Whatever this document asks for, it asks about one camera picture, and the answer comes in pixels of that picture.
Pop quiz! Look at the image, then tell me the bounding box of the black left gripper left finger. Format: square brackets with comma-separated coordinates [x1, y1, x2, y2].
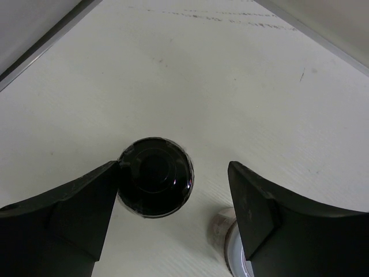
[1, 161, 120, 276]

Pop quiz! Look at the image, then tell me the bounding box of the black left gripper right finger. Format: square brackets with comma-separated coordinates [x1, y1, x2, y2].
[228, 161, 368, 276]

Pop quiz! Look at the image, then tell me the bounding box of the black knob cap grinder bottle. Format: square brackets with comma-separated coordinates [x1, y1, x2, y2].
[118, 137, 194, 219]

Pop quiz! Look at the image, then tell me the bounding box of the white lid orange label jar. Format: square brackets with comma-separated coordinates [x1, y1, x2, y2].
[207, 207, 254, 276]

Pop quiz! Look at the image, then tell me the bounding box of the aluminium table edge rail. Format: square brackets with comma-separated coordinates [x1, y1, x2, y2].
[1, 0, 100, 90]

